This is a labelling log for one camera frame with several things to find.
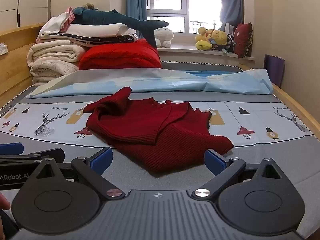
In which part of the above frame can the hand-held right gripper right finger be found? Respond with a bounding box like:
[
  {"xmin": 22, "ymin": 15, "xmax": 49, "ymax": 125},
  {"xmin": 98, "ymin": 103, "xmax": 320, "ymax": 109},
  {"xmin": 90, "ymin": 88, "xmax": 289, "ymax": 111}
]
[{"xmin": 192, "ymin": 149, "xmax": 297, "ymax": 201}]

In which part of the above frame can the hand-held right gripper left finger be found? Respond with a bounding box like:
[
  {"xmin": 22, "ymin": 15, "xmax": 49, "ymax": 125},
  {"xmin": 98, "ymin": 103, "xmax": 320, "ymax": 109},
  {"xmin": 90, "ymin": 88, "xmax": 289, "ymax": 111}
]
[{"xmin": 22, "ymin": 147, "xmax": 125, "ymax": 201}]

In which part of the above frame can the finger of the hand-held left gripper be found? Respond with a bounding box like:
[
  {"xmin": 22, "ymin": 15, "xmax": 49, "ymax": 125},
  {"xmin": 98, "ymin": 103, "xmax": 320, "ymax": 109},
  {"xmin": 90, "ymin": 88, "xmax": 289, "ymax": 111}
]
[
  {"xmin": 0, "ymin": 142, "xmax": 25, "ymax": 156},
  {"xmin": 0, "ymin": 148, "xmax": 65, "ymax": 165}
]

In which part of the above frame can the dark red knit sweater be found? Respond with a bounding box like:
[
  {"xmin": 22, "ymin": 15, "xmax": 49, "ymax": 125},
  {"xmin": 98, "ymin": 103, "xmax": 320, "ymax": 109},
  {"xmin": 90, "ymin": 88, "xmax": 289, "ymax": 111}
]
[{"xmin": 83, "ymin": 86, "xmax": 234, "ymax": 174}]

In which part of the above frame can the person's left hand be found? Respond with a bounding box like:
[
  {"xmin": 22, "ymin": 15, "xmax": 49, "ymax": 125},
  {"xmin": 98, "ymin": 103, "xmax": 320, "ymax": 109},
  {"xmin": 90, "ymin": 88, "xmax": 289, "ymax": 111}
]
[{"xmin": 0, "ymin": 192, "xmax": 11, "ymax": 211}]

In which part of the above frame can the deer-print bedsheet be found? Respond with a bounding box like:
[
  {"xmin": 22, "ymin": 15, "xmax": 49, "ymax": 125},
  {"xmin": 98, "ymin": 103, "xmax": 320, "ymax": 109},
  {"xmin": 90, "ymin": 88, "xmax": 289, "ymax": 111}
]
[{"xmin": 0, "ymin": 98, "xmax": 316, "ymax": 149}]

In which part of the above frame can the cream folded blanket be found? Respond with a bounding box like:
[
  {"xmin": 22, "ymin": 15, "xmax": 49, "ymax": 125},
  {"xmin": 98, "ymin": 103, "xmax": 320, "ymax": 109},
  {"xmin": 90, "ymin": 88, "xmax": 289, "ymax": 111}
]
[
  {"xmin": 27, "ymin": 39, "xmax": 87, "ymax": 63},
  {"xmin": 29, "ymin": 60, "xmax": 81, "ymax": 87}
]

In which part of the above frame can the light blue sheet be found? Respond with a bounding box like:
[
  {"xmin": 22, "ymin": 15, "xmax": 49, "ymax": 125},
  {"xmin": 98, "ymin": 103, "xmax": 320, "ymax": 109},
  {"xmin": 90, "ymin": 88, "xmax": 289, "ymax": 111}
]
[{"xmin": 26, "ymin": 68, "xmax": 273, "ymax": 99}]

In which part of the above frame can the bright red folded quilt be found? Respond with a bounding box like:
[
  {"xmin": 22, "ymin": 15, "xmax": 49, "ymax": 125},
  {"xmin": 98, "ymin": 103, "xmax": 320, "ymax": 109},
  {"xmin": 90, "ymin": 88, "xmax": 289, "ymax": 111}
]
[{"xmin": 78, "ymin": 39, "xmax": 163, "ymax": 70}]

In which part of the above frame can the purple paper bag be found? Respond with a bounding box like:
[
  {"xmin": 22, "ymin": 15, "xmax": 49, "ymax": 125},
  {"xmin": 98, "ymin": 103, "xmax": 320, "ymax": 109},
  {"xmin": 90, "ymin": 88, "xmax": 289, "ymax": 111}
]
[{"xmin": 264, "ymin": 54, "xmax": 285, "ymax": 88}]

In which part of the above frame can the stone window sill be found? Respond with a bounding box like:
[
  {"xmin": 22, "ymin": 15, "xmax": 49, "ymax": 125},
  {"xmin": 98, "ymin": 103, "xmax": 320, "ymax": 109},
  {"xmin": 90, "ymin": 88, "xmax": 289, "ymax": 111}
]
[{"xmin": 157, "ymin": 43, "xmax": 255, "ymax": 63}]

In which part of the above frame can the dark striped plush toy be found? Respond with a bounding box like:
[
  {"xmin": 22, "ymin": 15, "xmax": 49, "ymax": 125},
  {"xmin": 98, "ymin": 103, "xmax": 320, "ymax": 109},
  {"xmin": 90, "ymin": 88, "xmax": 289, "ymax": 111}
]
[{"xmin": 226, "ymin": 35, "xmax": 237, "ymax": 53}]

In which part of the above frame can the dark star-print folded blanket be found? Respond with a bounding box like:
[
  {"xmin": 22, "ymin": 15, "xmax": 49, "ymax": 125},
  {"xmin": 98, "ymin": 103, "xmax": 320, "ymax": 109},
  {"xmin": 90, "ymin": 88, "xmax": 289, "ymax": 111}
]
[{"xmin": 37, "ymin": 31, "xmax": 138, "ymax": 46}]

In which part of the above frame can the yellow duck plush toy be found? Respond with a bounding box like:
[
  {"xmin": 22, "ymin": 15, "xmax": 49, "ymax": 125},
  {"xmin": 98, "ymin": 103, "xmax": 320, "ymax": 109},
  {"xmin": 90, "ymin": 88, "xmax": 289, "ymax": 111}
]
[{"xmin": 195, "ymin": 27, "xmax": 213, "ymax": 51}]

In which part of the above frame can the yellow round plush toy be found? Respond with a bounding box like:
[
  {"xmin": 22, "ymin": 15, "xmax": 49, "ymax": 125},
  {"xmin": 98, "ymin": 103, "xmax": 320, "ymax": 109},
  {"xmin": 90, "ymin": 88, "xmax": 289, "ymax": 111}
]
[{"xmin": 210, "ymin": 29, "xmax": 228, "ymax": 46}]

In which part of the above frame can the white crumpled cloth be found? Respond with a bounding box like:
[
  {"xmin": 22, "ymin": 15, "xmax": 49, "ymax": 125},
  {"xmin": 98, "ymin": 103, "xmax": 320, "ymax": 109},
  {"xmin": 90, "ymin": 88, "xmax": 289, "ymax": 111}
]
[{"xmin": 41, "ymin": 12, "xmax": 71, "ymax": 36}]

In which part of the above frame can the white folded quilt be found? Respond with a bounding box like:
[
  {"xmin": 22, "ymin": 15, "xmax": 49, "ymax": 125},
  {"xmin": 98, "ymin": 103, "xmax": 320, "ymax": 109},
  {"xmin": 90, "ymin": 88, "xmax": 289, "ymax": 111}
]
[{"xmin": 61, "ymin": 23, "xmax": 137, "ymax": 37}]

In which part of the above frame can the white plush toy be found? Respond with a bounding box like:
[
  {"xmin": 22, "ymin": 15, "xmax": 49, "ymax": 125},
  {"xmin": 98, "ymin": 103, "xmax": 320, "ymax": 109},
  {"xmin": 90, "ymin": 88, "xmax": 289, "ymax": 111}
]
[{"xmin": 154, "ymin": 27, "xmax": 174, "ymax": 48}]

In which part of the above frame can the pink cloth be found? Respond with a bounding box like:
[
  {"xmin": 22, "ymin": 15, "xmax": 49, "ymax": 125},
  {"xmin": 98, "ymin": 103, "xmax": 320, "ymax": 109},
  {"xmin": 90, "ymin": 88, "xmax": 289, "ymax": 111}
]
[{"xmin": 65, "ymin": 7, "xmax": 76, "ymax": 29}]

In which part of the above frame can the teal shark plush toy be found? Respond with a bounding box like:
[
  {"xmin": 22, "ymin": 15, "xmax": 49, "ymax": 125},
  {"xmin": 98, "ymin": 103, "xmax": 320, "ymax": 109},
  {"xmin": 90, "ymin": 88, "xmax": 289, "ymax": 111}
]
[{"xmin": 71, "ymin": 7, "xmax": 170, "ymax": 48}]

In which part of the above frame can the white-framed window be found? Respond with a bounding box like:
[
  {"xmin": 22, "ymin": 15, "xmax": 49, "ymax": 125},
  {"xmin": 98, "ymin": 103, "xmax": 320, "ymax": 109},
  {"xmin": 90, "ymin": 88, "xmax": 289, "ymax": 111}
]
[{"xmin": 146, "ymin": 0, "xmax": 223, "ymax": 33}]

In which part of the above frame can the blue curtain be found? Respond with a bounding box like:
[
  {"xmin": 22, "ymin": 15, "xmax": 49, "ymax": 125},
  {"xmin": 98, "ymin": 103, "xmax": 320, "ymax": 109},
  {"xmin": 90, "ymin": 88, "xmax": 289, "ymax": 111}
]
[
  {"xmin": 126, "ymin": 0, "xmax": 148, "ymax": 33},
  {"xmin": 220, "ymin": 0, "xmax": 244, "ymax": 27}
]

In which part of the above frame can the white cable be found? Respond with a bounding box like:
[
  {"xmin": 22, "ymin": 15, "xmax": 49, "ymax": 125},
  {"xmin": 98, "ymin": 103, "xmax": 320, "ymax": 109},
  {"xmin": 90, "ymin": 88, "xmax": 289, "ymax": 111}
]
[{"xmin": 0, "ymin": 104, "xmax": 17, "ymax": 118}]

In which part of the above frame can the wooden bed frame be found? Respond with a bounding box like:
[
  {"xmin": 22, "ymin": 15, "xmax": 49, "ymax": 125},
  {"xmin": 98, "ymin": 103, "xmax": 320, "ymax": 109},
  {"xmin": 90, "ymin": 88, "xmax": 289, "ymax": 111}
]
[{"xmin": 0, "ymin": 23, "xmax": 320, "ymax": 141}]

